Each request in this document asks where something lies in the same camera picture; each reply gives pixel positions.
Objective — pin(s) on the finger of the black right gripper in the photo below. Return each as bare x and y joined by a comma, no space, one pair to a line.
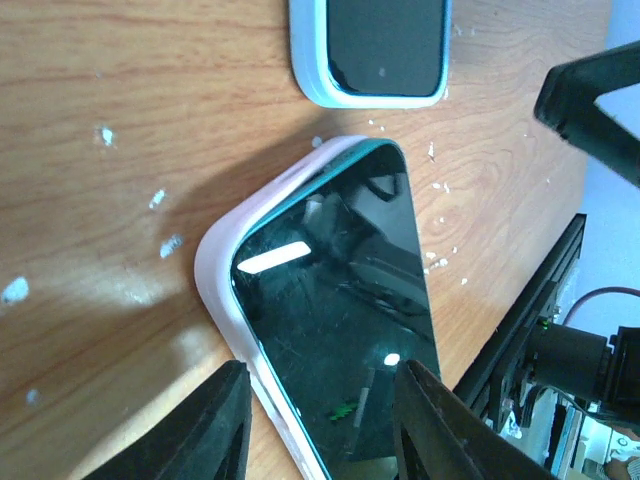
566,104

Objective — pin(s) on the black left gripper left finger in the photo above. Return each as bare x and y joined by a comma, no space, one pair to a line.
205,437

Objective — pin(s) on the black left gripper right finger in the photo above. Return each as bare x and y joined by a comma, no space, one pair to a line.
436,436

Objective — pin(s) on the pink phone case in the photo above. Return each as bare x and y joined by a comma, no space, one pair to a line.
212,274

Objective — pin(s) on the teal green phone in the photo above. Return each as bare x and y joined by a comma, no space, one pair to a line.
331,283

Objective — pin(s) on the black screen phone blue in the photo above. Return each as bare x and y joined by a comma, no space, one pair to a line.
387,48

